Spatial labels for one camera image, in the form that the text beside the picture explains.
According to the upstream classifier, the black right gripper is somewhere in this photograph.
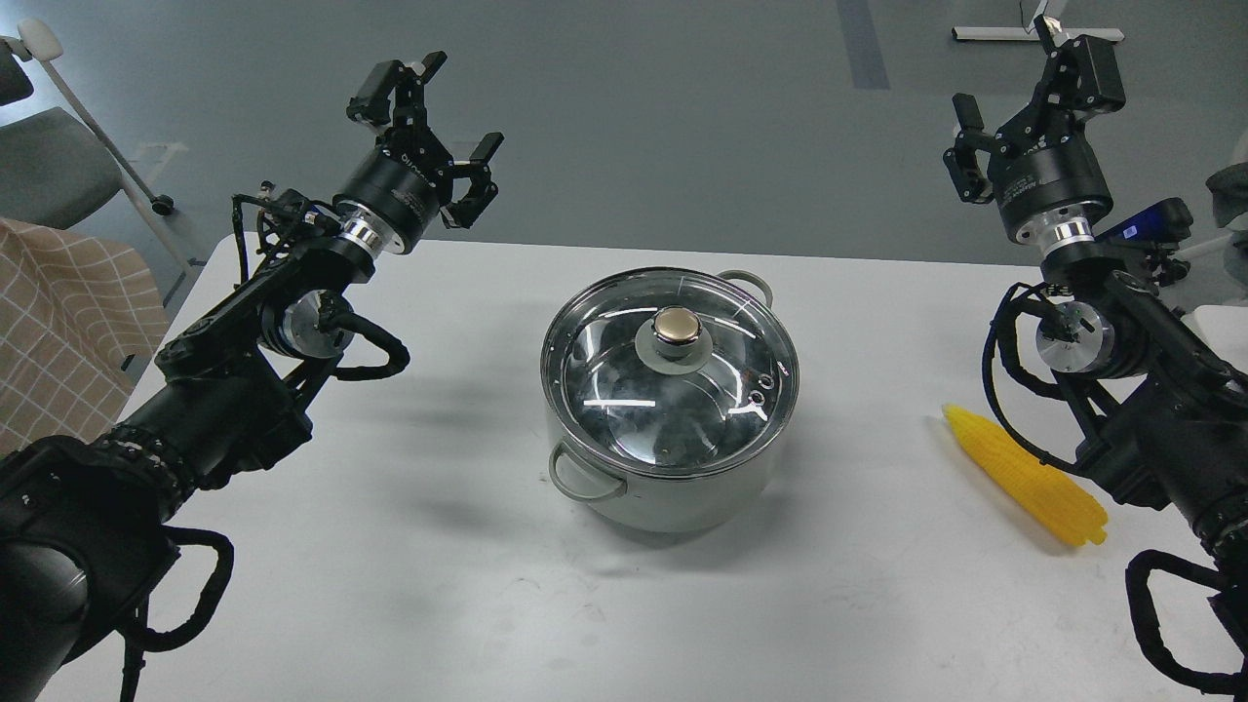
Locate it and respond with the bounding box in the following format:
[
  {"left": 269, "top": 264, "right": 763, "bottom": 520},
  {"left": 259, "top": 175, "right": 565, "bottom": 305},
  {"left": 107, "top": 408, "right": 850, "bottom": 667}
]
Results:
[{"left": 942, "top": 15, "right": 1127, "bottom": 244}]

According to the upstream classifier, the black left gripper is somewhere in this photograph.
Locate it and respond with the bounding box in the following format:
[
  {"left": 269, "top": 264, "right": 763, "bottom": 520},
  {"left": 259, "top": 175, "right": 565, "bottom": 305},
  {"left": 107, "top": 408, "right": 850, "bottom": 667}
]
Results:
[{"left": 331, "top": 52, "right": 505, "bottom": 256}]

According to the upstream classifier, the glass pot lid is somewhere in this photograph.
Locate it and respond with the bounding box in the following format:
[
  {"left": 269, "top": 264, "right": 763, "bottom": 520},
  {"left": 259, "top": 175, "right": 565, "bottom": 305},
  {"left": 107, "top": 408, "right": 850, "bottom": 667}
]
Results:
[{"left": 539, "top": 267, "right": 800, "bottom": 477}]

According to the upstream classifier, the yellow corn cob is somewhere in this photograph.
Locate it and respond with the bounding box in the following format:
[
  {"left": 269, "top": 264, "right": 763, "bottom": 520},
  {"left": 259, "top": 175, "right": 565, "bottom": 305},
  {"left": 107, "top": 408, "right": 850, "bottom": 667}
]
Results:
[{"left": 942, "top": 403, "right": 1109, "bottom": 548}]

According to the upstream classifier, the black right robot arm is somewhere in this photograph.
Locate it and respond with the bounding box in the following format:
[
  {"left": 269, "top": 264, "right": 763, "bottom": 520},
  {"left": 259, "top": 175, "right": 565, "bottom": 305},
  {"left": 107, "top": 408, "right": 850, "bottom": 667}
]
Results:
[{"left": 942, "top": 9, "right": 1247, "bottom": 701}]

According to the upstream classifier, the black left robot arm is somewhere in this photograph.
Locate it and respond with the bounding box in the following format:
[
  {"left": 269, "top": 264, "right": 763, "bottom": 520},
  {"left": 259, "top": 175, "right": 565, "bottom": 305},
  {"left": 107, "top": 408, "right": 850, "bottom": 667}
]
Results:
[{"left": 1, "top": 52, "right": 503, "bottom": 701}]

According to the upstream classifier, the white steel cooking pot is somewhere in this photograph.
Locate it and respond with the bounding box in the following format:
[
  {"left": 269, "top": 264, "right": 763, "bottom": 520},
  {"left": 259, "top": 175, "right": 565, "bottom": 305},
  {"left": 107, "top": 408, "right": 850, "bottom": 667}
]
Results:
[{"left": 539, "top": 267, "right": 800, "bottom": 533}]

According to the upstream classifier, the white desk leg base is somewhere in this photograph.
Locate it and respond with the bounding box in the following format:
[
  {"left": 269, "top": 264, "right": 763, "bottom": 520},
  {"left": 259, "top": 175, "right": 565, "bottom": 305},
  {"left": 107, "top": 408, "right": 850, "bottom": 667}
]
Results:
[{"left": 950, "top": 1, "right": 1126, "bottom": 44}]

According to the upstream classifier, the grey chair at right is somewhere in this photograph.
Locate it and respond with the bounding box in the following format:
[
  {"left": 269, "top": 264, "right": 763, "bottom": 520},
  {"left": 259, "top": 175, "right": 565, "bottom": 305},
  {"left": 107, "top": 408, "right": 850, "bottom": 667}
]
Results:
[{"left": 1163, "top": 134, "right": 1247, "bottom": 314}]

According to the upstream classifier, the grey office chair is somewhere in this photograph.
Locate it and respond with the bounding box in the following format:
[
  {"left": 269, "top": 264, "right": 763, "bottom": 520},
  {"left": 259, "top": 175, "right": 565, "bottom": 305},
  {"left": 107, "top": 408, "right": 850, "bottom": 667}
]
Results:
[{"left": 1, "top": 17, "right": 200, "bottom": 276}]

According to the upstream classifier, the beige checkered cloth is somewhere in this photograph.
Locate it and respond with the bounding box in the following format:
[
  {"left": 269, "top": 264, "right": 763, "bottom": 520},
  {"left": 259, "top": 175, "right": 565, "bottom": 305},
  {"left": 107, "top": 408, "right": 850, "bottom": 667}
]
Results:
[{"left": 1, "top": 219, "right": 168, "bottom": 453}]

